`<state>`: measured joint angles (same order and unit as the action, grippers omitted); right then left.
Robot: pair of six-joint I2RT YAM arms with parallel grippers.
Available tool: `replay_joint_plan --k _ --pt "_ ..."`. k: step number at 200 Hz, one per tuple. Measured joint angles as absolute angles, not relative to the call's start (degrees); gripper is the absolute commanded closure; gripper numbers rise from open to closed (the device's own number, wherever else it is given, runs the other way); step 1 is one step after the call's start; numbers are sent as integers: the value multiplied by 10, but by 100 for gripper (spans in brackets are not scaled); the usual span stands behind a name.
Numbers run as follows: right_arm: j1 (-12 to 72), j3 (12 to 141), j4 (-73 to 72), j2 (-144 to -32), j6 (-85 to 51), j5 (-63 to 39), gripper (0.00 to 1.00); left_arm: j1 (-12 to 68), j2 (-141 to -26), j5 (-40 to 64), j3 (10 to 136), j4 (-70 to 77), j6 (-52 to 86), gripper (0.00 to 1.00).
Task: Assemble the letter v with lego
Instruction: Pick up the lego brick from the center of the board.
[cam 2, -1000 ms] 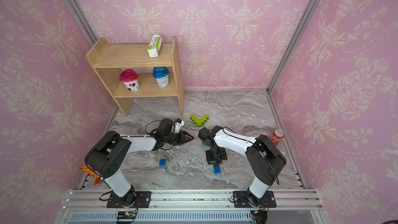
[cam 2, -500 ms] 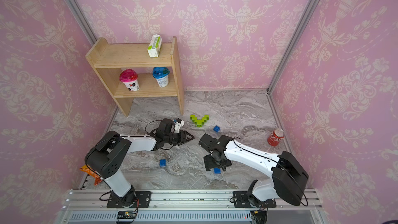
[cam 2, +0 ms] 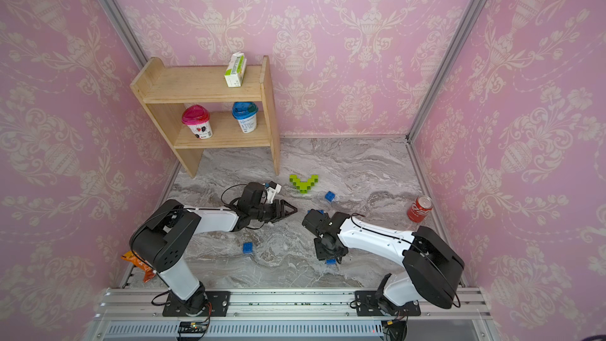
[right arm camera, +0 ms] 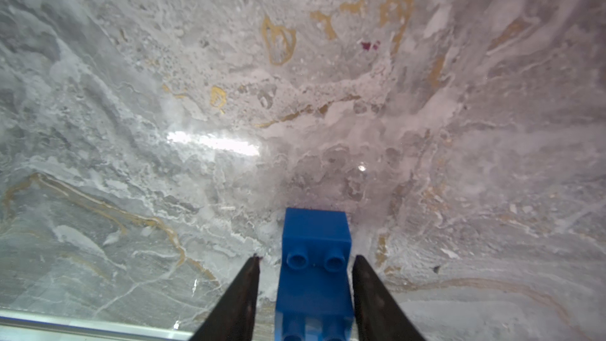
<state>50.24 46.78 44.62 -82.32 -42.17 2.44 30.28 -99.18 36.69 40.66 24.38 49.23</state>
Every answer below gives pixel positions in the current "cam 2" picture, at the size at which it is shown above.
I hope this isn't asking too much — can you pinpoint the pink lid yogurt cup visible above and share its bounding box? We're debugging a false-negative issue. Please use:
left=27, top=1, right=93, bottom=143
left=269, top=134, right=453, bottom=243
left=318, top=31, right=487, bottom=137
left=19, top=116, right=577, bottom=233
left=181, top=105, right=213, bottom=139

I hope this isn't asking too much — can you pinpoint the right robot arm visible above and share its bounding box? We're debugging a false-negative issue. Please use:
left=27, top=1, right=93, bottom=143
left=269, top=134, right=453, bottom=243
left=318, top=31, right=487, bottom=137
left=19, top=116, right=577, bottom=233
left=302, top=209, right=465, bottom=315

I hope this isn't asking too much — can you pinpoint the wooden two-tier shelf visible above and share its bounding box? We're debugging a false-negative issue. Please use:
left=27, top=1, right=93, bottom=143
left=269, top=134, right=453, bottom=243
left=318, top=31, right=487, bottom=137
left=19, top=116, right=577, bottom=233
left=130, top=55, right=280, bottom=178

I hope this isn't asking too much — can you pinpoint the red soda can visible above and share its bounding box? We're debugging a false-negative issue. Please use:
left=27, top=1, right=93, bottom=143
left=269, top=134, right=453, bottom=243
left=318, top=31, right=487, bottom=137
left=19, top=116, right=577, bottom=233
left=407, top=195, right=433, bottom=224

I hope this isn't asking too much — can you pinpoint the green white carton box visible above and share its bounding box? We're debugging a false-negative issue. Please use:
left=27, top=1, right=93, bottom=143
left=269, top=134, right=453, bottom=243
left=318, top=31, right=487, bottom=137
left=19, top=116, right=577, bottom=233
left=224, top=52, right=247, bottom=88

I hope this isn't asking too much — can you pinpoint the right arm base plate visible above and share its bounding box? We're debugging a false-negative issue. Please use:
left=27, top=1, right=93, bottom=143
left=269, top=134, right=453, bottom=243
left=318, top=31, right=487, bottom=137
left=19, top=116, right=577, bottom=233
left=350, top=290, right=421, bottom=317

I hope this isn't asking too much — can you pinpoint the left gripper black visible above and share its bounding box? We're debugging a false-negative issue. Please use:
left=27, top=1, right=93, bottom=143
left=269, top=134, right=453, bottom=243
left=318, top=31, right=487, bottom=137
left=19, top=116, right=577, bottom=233
left=250, top=199, right=299, bottom=224

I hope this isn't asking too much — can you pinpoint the orange snack bag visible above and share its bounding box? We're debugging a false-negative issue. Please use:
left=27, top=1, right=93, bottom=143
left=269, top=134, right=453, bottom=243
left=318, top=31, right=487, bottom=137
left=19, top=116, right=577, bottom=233
left=121, top=251, right=156, bottom=283

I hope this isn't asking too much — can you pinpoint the green lego pair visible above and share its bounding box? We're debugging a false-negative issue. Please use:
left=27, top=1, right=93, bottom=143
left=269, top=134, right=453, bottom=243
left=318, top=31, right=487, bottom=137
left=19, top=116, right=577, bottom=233
left=289, top=175, right=301, bottom=191

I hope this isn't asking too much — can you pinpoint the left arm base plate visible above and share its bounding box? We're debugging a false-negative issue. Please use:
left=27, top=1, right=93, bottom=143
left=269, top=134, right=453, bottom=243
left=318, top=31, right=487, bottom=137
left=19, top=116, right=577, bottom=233
left=163, top=290, right=231, bottom=317

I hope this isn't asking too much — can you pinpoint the green long lego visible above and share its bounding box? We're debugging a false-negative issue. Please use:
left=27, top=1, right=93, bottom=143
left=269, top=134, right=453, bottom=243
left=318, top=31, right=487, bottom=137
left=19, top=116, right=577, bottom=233
left=298, top=182, right=314, bottom=194

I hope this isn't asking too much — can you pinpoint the blue lid yogurt cup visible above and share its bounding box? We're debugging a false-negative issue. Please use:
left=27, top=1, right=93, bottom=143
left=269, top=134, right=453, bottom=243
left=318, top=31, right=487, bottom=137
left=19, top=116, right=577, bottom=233
left=232, top=102, right=258, bottom=134

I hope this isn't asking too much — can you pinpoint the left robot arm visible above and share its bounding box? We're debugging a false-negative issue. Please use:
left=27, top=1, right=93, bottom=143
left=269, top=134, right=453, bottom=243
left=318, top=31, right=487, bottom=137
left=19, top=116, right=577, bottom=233
left=129, top=182, right=298, bottom=317

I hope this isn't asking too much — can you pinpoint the aluminium front rail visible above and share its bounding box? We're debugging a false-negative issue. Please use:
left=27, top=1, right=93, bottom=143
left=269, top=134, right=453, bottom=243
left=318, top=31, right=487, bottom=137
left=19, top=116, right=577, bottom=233
left=85, top=287, right=499, bottom=340

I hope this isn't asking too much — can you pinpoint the green small lego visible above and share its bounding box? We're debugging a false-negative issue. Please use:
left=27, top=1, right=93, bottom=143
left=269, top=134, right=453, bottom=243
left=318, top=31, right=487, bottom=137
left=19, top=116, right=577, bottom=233
left=308, top=175, right=319, bottom=186

